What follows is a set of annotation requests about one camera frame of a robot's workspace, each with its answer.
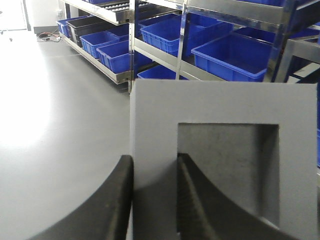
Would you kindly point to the blue bin center shelf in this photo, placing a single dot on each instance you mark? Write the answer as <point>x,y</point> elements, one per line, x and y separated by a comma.
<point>165,35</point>

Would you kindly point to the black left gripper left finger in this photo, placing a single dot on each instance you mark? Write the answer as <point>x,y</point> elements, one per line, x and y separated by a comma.
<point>104,215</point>

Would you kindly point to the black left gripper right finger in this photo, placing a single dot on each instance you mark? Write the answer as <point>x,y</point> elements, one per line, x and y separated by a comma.
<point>203,212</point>

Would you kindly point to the blue bin shelf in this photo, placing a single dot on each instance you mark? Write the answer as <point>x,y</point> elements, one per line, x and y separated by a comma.
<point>90,42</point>
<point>116,56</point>
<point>165,35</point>

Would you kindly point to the black plastic bin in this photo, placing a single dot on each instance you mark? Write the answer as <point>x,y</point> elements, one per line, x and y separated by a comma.
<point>84,26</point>

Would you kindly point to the blue bin lower shelf front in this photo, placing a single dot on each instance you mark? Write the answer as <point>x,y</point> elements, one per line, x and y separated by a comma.
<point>116,56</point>

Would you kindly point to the steel flow rack shelving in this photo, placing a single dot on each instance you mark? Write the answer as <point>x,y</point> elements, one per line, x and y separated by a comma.
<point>283,21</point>

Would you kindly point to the gray square foam base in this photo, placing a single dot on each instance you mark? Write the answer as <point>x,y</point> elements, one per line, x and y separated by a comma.
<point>256,142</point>

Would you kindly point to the large blue bin near right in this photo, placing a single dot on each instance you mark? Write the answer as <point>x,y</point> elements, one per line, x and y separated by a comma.
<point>234,58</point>

